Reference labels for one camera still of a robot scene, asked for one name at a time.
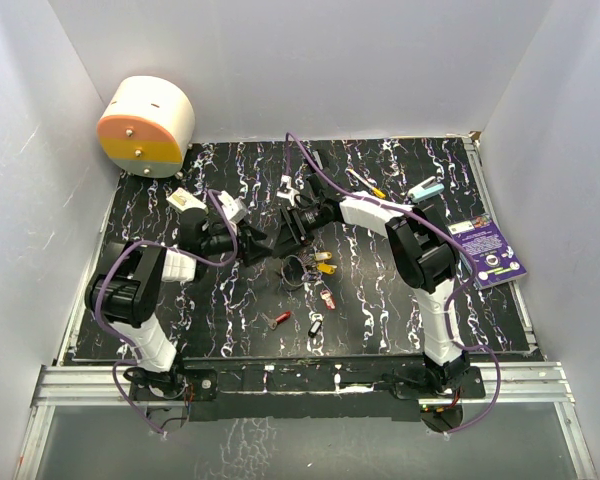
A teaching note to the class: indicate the red tag key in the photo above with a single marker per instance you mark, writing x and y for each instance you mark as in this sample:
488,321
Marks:
328,298

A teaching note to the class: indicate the light blue stapler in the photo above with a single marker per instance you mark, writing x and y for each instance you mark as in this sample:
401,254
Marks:
425,190

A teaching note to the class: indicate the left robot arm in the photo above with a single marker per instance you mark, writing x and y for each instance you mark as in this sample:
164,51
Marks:
123,291

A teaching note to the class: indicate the aluminium frame rail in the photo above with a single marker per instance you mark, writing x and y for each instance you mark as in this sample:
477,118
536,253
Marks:
510,382

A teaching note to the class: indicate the black key tag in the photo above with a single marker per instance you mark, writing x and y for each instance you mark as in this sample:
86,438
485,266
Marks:
314,328

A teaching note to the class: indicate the white round drawer cabinet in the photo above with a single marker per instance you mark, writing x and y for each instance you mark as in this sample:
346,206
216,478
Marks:
147,127

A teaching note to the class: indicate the pale green cardboard box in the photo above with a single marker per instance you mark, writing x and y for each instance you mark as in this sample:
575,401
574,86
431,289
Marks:
182,200

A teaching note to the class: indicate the purple booklet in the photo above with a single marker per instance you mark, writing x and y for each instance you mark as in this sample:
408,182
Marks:
496,261

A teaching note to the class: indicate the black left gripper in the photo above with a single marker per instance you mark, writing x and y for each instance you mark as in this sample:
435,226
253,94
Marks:
253,251

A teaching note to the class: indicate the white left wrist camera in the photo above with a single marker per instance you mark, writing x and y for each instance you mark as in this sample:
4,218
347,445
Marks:
232,206

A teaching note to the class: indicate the metal keyring with keys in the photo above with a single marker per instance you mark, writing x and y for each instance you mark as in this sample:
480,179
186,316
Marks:
299,270

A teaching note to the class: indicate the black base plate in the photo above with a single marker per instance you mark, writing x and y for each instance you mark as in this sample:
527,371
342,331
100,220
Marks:
375,405

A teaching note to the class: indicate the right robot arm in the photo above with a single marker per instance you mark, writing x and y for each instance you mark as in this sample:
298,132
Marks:
424,259

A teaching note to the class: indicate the black stapler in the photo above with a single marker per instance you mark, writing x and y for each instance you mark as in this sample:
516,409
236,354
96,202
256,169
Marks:
319,159

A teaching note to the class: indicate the red key with silver blade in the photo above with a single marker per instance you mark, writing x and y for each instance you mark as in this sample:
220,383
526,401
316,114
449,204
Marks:
274,321

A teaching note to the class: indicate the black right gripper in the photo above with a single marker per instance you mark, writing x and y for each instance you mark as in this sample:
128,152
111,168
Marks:
286,244

